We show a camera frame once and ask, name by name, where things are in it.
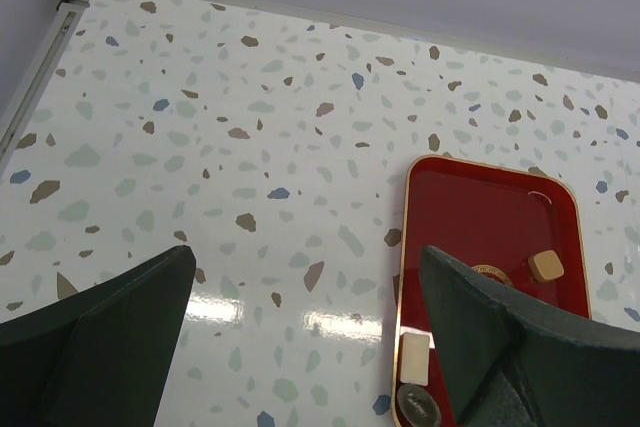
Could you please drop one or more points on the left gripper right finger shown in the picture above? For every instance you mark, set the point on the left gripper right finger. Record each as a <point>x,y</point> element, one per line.
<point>508,359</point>

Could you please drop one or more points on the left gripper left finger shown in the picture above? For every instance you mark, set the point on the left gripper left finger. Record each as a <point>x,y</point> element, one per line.
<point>100,357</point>

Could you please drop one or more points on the tan square chocolate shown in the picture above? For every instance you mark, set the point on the tan square chocolate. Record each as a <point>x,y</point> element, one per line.
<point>546,266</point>

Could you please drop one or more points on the white rectangular chocolate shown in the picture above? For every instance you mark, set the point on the white rectangular chocolate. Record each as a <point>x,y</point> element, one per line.
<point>414,358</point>

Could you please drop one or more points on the dark oval chocolate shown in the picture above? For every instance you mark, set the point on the dark oval chocolate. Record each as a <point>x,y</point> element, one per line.
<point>418,407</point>

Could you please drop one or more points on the red rectangular tray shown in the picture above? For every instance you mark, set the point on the red rectangular tray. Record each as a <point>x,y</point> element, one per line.
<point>492,219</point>

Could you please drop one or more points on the aluminium corner frame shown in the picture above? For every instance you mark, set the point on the aluminium corner frame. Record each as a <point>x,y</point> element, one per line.
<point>33,35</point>

